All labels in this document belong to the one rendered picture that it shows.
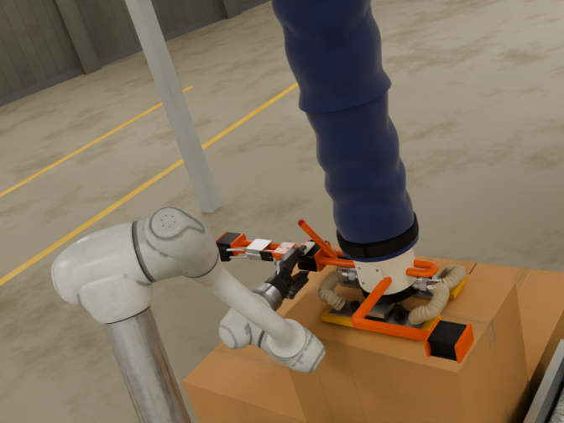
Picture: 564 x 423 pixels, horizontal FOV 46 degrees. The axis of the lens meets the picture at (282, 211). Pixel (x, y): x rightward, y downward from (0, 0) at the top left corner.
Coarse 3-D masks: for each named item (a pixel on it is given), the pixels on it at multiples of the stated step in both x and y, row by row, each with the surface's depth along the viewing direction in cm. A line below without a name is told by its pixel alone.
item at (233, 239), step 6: (222, 234) 230; (228, 234) 229; (234, 234) 228; (240, 234) 226; (216, 240) 227; (222, 240) 226; (228, 240) 225; (234, 240) 224; (240, 240) 225; (222, 246) 225; (228, 246) 223; (234, 246) 223; (240, 246) 225; (228, 252) 225; (234, 252) 223
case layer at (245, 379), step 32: (416, 256) 289; (544, 288) 247; (544, 320) 232; (224, 352) 265; (256, 352) 260; (544, 352) 220; (192, 384) 253; (224, 384) 248; (256, 384) 243; (288, 384) 238; (224, 416) 251; (256, 416) 238; (288, 416) 225
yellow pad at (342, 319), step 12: (348, 300) 198; (324, 312) 197; (336, 312) 195; (348, 312) 193; (396, 312) 183; (408, 312) 185; (348, 324) 191; (396, 324) 182; (408, 324) 181; (420, 324) 179; (432, 324) 179
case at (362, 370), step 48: (336, 288) 212; (480, 288) 192; (336, 336) 190; (384, 336) 185; (480, 336) 174; (336, 384) 199; (384, 384) 185; (432, 384) 173; (480, 384) 177; (528, 384) 206
